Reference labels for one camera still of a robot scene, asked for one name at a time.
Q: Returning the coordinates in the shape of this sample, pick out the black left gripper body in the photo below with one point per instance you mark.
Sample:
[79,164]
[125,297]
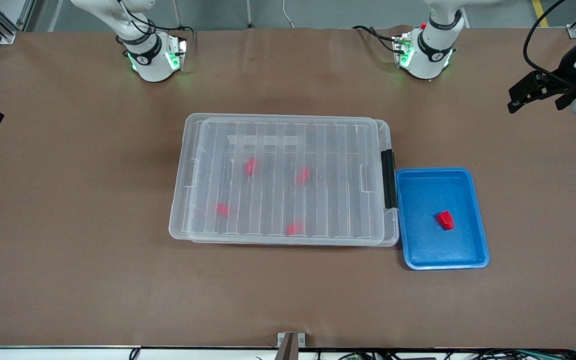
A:
[566,68]

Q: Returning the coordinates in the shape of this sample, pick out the red block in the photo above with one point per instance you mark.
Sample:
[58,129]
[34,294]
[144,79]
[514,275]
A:
[445,220]
[223,210]
[250,166]
[302,175]
[294,229]

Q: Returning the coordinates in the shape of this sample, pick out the clear plastic box lid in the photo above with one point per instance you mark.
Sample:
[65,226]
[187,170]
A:
[278,200]

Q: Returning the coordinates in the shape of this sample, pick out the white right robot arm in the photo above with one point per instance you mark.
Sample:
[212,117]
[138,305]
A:
[150,65]

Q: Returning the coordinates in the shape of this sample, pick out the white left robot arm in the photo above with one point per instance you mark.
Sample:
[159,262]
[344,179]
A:
[430,55]

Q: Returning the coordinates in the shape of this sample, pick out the clear plastic storage box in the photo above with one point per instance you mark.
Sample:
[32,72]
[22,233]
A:
[392,230]

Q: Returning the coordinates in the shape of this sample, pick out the brown table mat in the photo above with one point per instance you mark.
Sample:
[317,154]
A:
[68,280]

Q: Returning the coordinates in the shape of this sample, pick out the blue plastic tray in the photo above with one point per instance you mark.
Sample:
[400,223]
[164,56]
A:
[438,250]

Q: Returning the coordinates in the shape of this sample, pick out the grey vertical pole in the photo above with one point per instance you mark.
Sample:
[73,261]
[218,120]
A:
[249,12]

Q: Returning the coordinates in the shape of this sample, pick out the white table edge rail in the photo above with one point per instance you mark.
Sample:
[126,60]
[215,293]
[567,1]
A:
[43,354]

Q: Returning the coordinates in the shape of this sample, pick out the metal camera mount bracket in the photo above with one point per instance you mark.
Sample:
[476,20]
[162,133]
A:
[290,345]

